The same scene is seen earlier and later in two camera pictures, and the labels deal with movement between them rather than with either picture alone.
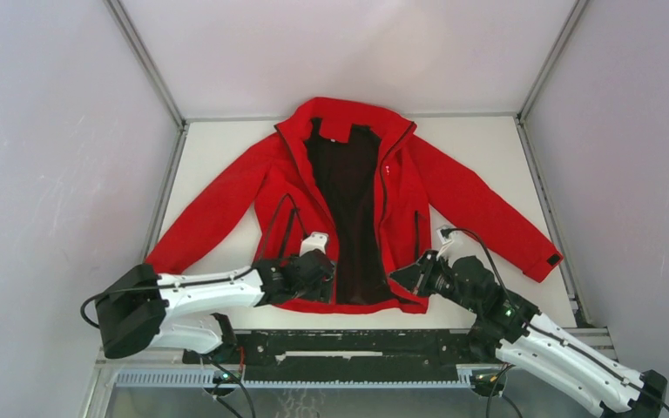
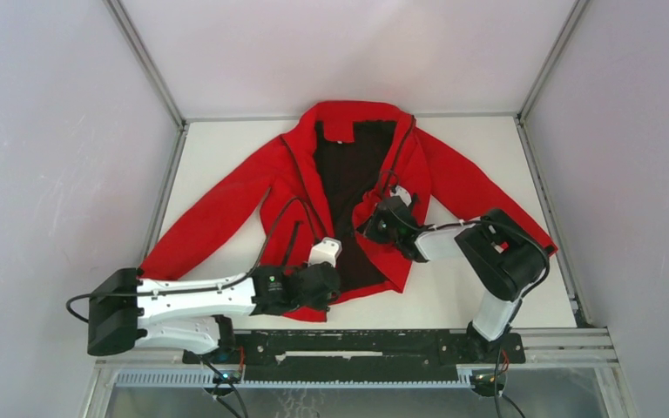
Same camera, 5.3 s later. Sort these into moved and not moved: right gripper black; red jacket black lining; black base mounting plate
Moved: right gripper black
Not moved: black base mounting plate; red jacket black lining
